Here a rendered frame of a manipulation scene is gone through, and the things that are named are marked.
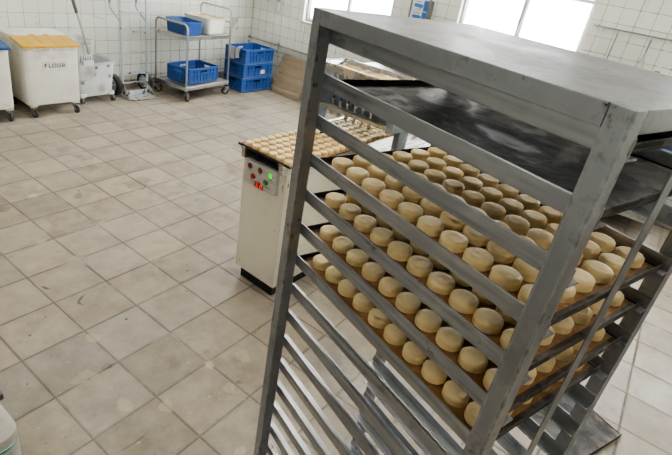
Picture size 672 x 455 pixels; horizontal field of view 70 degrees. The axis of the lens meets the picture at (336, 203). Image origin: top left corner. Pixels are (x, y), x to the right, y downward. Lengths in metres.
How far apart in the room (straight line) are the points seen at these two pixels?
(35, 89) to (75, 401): 3.77
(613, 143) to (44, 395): 2.44
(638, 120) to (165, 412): 2.22
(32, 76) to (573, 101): 5.36
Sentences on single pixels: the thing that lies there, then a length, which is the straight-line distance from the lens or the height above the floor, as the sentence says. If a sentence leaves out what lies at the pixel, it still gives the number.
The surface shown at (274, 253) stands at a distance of 2.87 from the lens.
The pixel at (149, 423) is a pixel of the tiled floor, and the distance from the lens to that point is 2.45.
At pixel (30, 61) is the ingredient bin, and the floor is 0.57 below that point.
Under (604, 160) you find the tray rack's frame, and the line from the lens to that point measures 0.63.
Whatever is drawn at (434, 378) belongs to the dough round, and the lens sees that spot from 0.99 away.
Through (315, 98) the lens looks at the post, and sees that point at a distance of 1.04.
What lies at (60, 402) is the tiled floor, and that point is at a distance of 2.59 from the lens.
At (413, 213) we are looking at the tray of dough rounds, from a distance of 0.92.
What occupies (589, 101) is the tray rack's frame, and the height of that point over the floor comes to 1.81.
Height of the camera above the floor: 1.91
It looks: 26 degrees down
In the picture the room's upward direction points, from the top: 10 degrees clockwise
